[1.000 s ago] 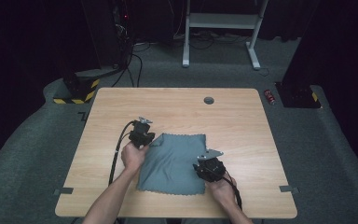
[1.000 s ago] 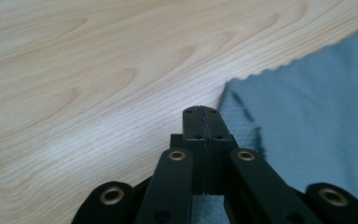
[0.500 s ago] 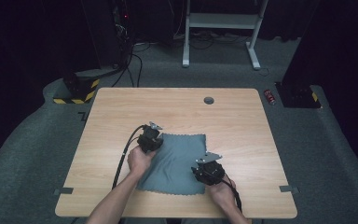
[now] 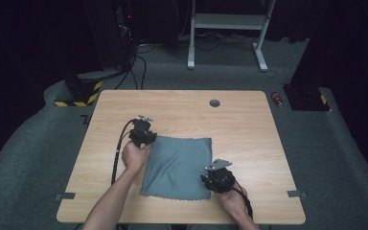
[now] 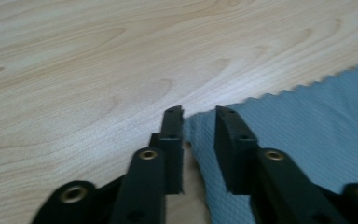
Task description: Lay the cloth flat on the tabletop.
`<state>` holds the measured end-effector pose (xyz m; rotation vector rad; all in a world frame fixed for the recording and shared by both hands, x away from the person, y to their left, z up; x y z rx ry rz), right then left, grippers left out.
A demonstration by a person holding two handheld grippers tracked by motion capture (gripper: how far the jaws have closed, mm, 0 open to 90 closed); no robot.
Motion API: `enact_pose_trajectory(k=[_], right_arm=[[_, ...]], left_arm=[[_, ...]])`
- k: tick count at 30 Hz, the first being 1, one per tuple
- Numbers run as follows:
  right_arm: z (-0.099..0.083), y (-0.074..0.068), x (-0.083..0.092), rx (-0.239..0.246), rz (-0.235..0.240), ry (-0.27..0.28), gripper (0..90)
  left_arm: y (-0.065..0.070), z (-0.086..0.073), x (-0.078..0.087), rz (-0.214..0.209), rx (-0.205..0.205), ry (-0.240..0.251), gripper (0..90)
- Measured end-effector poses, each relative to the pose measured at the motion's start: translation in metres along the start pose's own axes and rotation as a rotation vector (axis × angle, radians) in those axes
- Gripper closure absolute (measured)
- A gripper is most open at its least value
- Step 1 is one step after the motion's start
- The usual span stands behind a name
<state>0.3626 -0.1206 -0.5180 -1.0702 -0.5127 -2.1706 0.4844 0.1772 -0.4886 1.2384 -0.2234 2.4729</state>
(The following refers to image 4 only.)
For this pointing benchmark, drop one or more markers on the grey tape strip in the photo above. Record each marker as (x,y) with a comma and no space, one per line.
(65,196)
(297,194)

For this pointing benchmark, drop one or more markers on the grey round table grommet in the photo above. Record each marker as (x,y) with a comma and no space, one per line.
(214,103)

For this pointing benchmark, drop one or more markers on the small red object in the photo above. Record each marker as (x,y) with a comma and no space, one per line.
(277,99)

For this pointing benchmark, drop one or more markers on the person's left hand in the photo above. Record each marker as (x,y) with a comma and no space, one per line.
(134,158)

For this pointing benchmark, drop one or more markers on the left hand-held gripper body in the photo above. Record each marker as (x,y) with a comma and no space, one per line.
(140,131)

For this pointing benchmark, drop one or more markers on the black equipment tower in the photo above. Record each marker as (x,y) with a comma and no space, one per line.
(126,35)

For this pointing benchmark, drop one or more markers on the grey cloth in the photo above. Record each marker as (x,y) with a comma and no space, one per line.
(175,169)

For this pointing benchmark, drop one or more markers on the white metal stand frame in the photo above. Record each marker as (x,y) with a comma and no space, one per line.
(226,21)

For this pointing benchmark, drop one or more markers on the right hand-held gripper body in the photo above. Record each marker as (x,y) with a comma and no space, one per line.
(220,179)

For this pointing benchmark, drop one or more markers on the yellow black striped stand base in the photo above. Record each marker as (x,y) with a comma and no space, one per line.
(83,96)

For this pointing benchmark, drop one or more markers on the person's right hand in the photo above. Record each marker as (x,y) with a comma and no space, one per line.
(233,202)

